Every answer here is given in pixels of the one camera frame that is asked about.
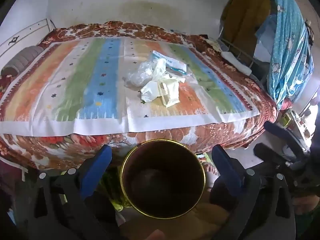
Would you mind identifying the brown hanging garment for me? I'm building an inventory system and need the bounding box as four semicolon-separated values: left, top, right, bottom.
221;0;272;63

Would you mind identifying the cream plastic bag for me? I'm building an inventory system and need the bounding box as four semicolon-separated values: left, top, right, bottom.
140;59;186;108

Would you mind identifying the striped woven mat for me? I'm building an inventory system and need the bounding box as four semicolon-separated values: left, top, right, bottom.
0;36;262;137

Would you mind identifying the blue and white packet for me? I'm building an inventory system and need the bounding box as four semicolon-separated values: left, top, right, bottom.
151;50;188;73

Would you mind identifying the floral brown blanket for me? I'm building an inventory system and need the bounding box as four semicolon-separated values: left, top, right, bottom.
0;21;279;170

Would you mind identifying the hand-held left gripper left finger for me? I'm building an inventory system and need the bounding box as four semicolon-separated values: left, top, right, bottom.
25;144;120;240

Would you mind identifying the white headboard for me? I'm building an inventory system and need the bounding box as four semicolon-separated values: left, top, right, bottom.
0;18;56;55

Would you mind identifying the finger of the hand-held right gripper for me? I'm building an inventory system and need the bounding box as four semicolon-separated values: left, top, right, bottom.
253;142;295;167
264;122;305;157

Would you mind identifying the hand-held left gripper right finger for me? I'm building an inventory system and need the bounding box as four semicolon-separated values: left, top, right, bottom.
211;144;297;240

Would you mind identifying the clear plastic bag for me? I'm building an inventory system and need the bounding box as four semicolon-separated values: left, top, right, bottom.
124;61;157;88

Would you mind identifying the blue printed cloth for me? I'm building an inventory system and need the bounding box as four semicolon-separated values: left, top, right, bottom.
260;0;314;110

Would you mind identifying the person's foot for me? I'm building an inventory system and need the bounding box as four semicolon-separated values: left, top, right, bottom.
201;162;221;183

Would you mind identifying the metal rack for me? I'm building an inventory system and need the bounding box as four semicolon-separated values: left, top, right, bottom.
217;37;270;85

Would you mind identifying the white folded cloth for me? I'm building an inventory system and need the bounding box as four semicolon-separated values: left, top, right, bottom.
221;51;252;76

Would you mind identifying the grey bolster pillow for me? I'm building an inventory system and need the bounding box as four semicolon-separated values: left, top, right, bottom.
0;45;46;78

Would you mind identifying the pale blue cloth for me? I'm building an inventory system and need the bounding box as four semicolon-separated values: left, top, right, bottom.
255;15;278;60

